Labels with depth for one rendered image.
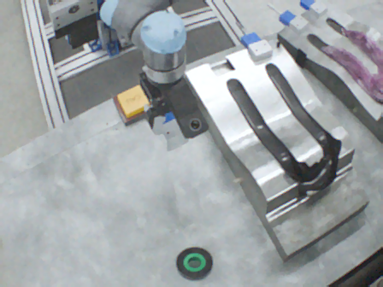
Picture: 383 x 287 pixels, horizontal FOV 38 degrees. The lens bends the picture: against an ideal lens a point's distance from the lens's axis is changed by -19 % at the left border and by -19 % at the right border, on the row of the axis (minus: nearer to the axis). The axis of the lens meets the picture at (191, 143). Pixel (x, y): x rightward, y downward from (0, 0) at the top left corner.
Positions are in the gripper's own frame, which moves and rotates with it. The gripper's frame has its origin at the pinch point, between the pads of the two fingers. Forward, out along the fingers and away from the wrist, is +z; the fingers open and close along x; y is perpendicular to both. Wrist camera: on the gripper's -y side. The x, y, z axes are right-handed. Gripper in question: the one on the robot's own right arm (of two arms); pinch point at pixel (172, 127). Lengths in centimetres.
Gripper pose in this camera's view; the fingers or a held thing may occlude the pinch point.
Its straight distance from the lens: 138.9
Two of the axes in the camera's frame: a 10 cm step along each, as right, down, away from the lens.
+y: -4.6, -8.0, 4.0
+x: -8.9, 4.1, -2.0
